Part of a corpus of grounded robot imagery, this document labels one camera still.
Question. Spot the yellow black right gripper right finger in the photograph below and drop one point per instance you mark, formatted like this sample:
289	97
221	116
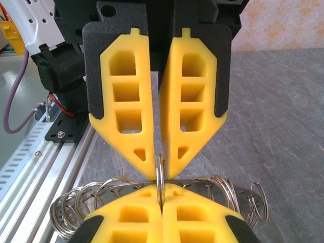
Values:
215	212

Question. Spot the steel keyring disc with rings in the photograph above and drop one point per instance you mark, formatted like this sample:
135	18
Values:
240	195

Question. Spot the yellow plastic crate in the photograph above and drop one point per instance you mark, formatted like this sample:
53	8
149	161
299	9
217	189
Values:
10	38

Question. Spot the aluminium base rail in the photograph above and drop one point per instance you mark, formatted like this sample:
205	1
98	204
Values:
50	177

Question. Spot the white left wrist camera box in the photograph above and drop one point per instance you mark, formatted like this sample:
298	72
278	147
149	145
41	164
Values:
38	22

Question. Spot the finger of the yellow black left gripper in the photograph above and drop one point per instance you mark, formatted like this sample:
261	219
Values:
106	88
210	88

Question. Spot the grey sheet metal panel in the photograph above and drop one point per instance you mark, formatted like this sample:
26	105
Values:
25	91

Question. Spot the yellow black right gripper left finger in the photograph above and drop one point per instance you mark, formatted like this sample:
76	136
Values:
106	210

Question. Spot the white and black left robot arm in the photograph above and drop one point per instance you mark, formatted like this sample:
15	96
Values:
58	73

